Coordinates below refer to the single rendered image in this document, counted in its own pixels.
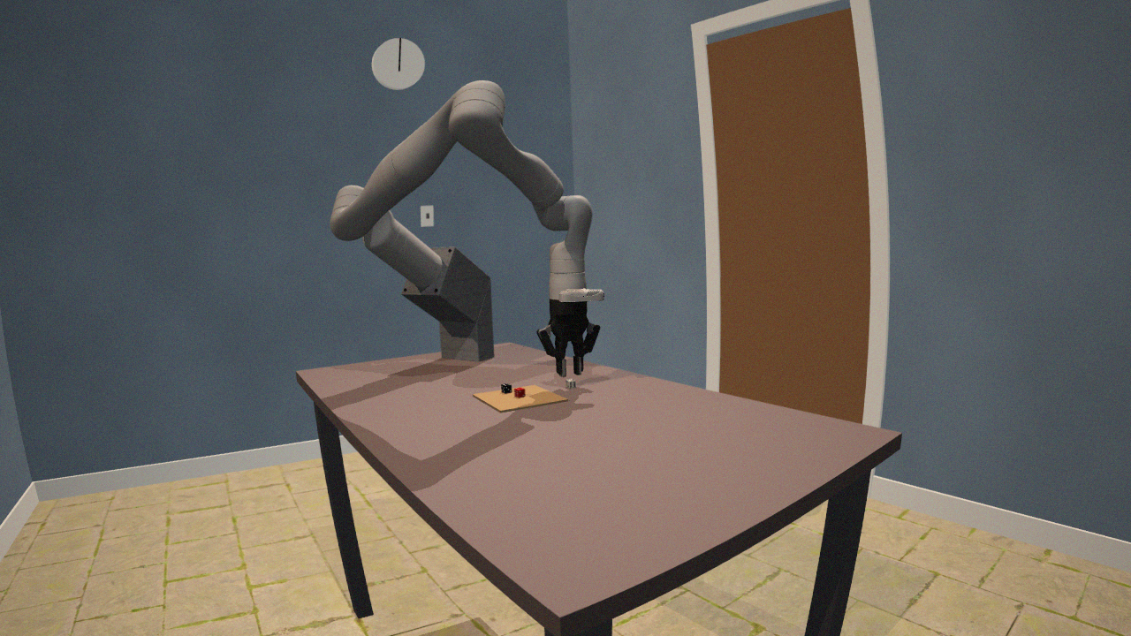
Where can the tan square mat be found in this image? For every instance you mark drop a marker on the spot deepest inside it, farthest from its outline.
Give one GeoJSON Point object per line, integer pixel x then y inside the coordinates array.
{"type": "Point", "coordinates": [535, 396]}

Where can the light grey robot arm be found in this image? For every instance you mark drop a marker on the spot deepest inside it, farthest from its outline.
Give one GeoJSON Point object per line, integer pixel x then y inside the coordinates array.
{"type": "Point", "coordinates": [477, 114]}

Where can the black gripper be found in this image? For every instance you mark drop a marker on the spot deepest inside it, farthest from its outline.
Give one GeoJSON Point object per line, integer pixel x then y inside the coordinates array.
{"type": "Point", "coordinates": [568, 321]}

